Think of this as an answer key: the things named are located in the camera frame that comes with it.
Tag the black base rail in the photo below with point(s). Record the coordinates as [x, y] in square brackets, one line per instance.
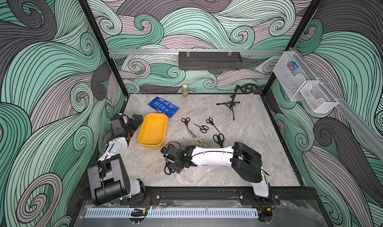
[243, 195]

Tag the aluminium wall rail back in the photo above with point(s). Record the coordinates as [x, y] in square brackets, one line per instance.
[188, 51]

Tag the small black scissors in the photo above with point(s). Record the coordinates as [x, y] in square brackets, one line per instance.
[202, 128]

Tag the cream kitchen shears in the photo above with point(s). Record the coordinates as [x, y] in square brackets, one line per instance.
[199, 142]

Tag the white perforated cable duct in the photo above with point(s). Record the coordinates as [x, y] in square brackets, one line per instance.
[216, 213]

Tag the small beige bottle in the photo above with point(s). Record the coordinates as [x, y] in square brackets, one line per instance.
[185, 91]

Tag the large clear wall bin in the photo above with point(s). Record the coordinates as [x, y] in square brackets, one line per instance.
[291, 75]

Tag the black hair scissors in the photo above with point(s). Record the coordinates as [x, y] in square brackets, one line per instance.
[210, 121]

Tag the blue snack packet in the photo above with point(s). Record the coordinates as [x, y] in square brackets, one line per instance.
[163, 106]

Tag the black wall shelf basket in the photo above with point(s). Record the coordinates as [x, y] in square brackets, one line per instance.
[214, 62]

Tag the yellow storage box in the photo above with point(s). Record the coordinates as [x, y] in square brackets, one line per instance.
[153, 131]

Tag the aluminium wall rail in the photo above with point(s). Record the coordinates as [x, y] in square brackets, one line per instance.
[372, 139]
[188, 51]

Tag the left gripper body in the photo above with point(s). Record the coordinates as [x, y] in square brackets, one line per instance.
[131, 125]

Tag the small clear wall bin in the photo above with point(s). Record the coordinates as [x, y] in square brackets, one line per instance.
[318, 97]

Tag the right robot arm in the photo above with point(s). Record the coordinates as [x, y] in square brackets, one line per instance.
[246, 162]

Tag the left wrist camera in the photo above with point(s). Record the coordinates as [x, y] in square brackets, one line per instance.
[118, 121]

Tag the black mini tripod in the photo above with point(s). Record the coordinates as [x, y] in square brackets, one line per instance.
[246, 89]

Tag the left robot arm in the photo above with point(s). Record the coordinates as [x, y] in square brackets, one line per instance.
[108, 178]

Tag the large black scissors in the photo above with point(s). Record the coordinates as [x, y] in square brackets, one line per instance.
[219, 139]

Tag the aluminium wall rail right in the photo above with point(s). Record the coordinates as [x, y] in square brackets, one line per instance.
[372, 139]

